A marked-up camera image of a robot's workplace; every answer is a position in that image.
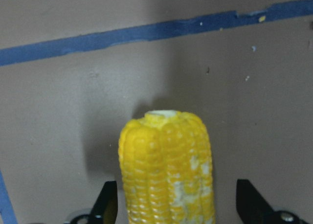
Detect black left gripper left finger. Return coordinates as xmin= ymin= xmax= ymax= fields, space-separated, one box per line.
xmin=88 ymin=181 xmax=118 ymax=224

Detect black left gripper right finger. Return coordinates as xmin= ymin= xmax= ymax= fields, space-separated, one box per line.
xmin=236 ymin=179 xmax=284 ymax=224

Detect yellow corn cob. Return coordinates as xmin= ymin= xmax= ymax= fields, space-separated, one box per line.
xmin=118 ymin=110 xmax=215 ymax=224

